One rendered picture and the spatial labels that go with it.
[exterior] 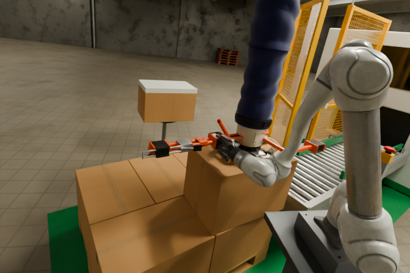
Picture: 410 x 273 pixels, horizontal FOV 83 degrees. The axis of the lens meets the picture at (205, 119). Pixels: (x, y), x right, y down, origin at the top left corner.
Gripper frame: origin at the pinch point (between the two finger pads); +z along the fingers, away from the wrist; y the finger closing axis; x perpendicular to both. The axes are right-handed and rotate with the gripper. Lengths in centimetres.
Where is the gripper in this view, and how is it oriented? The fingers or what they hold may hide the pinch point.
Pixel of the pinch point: (215, 139)
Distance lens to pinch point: 131.8
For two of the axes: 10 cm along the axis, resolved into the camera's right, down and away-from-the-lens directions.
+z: -5.6, -3.7, 7.4
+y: -1.4, 9.3, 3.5
